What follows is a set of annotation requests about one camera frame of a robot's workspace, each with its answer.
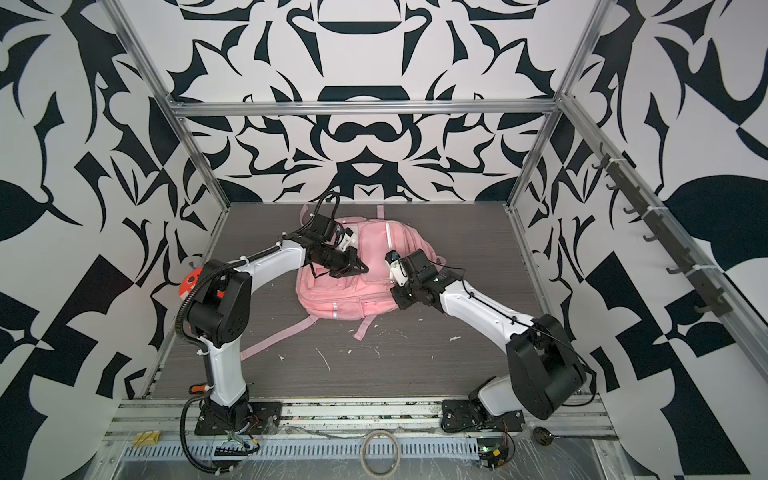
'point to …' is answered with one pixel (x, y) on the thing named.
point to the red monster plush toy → (189, 282)
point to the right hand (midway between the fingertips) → (401, 286)
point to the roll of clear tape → (397, 461)
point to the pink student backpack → (359, 294)
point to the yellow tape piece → (147, 438)
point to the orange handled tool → (198, 388)
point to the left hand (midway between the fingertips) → (369, 265)
